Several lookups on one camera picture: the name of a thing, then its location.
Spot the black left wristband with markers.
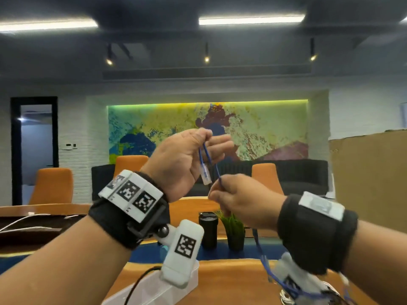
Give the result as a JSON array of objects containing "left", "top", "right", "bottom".
[{"left": 88, "top": 169, "right": 171, "bottom": 250}]

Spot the colourful abstract wall painting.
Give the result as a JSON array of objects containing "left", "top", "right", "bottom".
[{"left": 108, "top": 101, "right": 309, "bottom": 164}]

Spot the dark framed glass door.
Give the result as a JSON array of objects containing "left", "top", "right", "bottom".
[{"left": 10, "top": 97, "right": 59, "bottom": 206}]

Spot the row of ceiling light strips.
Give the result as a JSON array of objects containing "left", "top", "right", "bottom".
[{"left": 0, "top": 14, "right": 407, "bottom": 33}]

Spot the green potted plant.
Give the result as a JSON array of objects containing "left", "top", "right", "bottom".
[{"left": 215, "top": 210, "right": 246, "bottom": 252}]

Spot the orange chair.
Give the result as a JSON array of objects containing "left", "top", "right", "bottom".
[
  {"left": 28, "top": 167, "right": 74, "bottom": 205},
  {"left": 113, "top": 155, "right": 149, "bottom": 179},
  {"left": 251, "top": 163, "right": 284, "bottom": 196}
]

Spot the black left camera cord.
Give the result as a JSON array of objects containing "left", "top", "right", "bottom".
[{"left": 123, "top": 266, "right": 163, "bottom": 305}]

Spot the clear plastic container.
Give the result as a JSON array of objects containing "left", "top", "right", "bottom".
[{"left": 101, "top": 260, "right": 200, "bottom": 305}]

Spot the black travel mug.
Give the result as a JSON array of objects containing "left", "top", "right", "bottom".
[{"left": 198, "top": 212, "right": 219, "bottom": 250}]

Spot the blue network cable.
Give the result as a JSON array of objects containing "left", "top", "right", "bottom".
[{"left": 198, "top": 143, "right": 354, "bottom": 305}]

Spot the person's left forearm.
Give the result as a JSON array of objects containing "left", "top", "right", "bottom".
[{"left": 0, "top": 216, "right": 133, "bottom": 305}]

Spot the wooden table with blue inlay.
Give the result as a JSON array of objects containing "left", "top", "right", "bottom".
[{"left": 0, "top": 196, "right": 379, "bottom": 305}]

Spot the person's left hand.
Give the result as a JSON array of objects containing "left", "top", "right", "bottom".
[{"left": 139, "top": 128, "right": 235, "bottom": 203}]

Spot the black sofa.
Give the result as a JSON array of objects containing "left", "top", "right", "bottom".
[{"left": 91, "top": 159, "right": 329, "bottom": 202}]

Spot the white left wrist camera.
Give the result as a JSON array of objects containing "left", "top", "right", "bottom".
[{"left": 156, "top": 219, "right": 205, "bottom": 289}]

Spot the person's right hand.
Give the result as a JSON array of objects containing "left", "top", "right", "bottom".
[{"left": 207, "top": 174, "right": 288, "bottom": 232}]

